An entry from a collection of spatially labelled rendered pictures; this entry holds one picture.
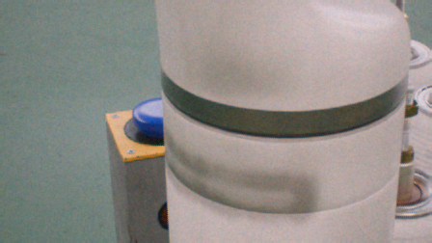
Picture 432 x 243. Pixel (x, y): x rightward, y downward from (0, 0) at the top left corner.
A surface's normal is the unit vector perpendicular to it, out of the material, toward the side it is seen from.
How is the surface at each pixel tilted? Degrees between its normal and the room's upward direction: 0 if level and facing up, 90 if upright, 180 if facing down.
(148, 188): 90
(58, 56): 0
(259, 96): 104
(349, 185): 90
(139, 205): 90
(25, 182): 0
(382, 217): 90
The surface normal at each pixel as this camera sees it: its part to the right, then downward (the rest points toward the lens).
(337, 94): 0.28, 0.47
